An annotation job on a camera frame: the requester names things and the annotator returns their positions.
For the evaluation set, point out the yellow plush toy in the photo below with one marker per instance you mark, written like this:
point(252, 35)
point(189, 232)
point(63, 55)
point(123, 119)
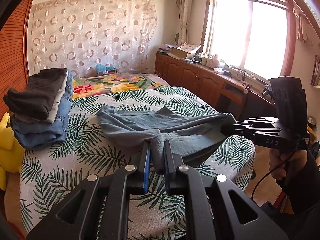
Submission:
point(8, 155)

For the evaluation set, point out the person's right hand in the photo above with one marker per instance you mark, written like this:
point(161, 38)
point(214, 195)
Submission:
point(278, 165)

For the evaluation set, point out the stack of folded clothes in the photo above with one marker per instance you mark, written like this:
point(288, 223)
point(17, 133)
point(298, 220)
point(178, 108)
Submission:
point(42, 135)

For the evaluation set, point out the wooden sideboard cabinet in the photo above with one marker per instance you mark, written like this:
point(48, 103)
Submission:
point(195, 77)

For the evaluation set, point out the floral bed blanket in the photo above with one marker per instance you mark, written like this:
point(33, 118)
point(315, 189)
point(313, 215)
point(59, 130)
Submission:
point(100, 87)

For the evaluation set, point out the wall picture frame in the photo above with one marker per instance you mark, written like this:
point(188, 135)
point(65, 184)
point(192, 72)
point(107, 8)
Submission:
point(316, 71)

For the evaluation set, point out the white bottle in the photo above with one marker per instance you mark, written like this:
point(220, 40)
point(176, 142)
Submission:
point(205, 61)

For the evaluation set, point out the folded black pants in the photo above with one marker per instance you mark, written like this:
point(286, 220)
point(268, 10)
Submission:
point(37, 92)

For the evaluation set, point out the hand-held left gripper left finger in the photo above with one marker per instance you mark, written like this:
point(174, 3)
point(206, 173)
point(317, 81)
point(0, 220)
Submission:
point(147, 170)

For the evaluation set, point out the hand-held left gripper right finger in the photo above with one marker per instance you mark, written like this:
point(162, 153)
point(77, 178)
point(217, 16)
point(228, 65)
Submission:
point(170, 165)

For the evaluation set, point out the cardboard box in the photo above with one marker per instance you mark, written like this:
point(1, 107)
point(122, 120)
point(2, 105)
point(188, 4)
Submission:
point(183, 53)

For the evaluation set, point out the person's right forearm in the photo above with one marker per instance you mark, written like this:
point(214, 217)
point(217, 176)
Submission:
point(305, 200)

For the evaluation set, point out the dark chair with knob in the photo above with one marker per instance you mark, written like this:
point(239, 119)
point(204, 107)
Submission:
point(246, 90)

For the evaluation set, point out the grey-blue short pants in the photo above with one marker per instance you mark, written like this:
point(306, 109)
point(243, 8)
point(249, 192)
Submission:
point(140, 127)

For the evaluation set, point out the patterned paper sheet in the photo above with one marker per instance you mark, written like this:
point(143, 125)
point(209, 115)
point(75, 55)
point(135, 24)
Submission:
point(191, 47)

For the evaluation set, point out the wooden slatted wardrobe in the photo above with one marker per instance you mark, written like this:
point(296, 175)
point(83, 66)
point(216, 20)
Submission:
point(12, 55)

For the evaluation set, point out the white tissue pack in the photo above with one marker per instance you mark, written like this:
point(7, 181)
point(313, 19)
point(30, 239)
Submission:
point(218, 70)

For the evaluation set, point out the wooden framed window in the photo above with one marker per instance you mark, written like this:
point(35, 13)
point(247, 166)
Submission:
point(250, 30)

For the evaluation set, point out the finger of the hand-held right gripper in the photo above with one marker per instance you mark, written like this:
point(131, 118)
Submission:
point(252, 123)
point(237, 130)

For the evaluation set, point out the small white fan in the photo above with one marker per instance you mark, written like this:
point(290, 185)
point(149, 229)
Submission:
point(178, 38)

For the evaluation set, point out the white patterned window curtain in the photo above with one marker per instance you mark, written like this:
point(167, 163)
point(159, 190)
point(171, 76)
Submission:
point(186, 12)
point(303, 27)

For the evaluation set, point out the circle print curtain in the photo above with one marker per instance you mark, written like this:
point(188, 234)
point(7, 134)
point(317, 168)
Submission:
point(92, 35)

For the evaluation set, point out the blue bag in box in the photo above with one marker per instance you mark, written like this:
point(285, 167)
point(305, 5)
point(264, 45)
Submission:
point(105, 68)

